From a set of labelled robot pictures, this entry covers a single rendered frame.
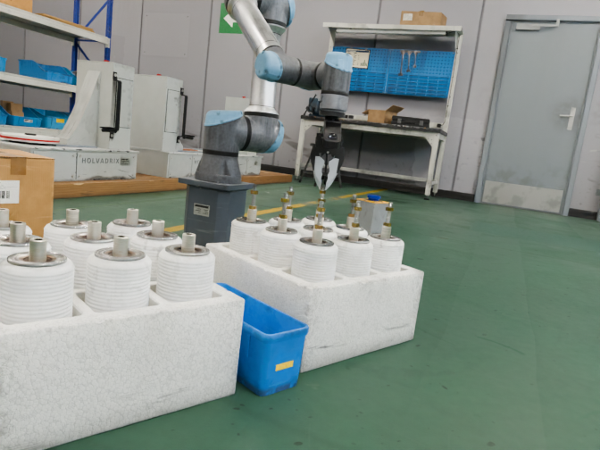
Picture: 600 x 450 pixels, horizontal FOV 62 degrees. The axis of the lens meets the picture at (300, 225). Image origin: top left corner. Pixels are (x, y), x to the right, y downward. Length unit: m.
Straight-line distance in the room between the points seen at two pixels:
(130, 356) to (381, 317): 0.60
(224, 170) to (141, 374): 0.92
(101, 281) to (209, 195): 0.84
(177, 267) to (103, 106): 2.67
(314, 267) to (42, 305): 0.52
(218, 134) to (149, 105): 2.32
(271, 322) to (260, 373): 0.14
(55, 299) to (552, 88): 5.95
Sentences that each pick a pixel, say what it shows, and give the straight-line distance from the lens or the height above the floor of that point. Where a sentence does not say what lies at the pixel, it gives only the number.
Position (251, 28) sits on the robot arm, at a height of 0.76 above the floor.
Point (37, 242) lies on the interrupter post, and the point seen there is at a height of 0.28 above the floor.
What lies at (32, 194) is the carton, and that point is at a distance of 1.91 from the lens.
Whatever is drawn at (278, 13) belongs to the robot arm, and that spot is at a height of 0.85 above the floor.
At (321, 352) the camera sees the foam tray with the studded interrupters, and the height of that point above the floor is 0.04.
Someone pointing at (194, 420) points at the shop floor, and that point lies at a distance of 0.88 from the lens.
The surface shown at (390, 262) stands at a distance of 1.22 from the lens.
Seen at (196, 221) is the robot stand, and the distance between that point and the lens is 1.63.
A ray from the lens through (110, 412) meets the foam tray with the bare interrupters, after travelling 0.84.
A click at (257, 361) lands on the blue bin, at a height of 0.06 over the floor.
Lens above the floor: 0.46
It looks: 9 degrees down
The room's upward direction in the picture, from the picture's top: 7 degrees clockwise
